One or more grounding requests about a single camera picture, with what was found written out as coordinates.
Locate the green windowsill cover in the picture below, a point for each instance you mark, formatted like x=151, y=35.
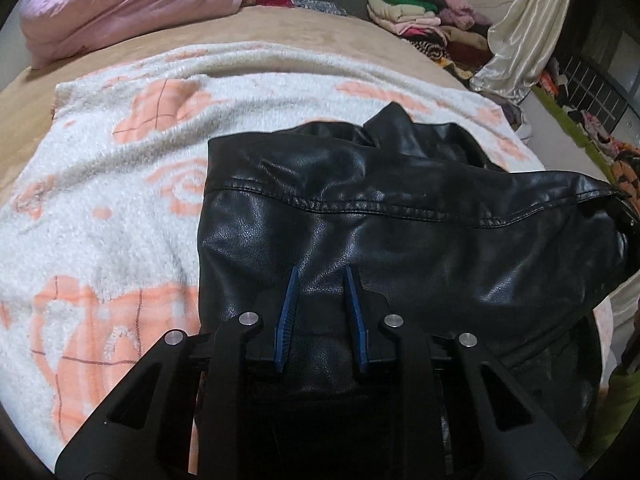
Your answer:
x=565, y=122

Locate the pile of folded clothes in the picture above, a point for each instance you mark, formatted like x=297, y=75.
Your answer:
x=425, y=25

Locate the clothes on windowsill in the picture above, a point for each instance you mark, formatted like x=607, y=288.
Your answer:
x=600, y=130

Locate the cream satin curtain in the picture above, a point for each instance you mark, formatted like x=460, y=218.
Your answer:
x=530, y=30

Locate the olive green cloth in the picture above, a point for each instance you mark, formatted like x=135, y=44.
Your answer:
x=620, y=405

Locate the blue patterned cloth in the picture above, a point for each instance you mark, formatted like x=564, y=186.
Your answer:
x=320, y=7

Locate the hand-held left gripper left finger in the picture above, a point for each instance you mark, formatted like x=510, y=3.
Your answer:
x=287, y=320

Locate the black leather jacket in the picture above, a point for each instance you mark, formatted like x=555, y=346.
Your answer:
x=400, y=240

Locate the window grille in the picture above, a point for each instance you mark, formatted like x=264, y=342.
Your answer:
x=595, y=85

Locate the beige bed sheet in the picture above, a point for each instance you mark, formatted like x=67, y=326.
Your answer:
x=310, y=30

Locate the white and pink blanket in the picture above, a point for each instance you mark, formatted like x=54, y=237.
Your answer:
x=100, y=220

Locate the pink quilt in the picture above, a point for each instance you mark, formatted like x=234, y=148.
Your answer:
x=125, y=5

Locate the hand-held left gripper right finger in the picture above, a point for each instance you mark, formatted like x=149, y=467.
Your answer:
x=357, y=320

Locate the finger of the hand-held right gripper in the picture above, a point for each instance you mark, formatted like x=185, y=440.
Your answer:
x=629, y=215

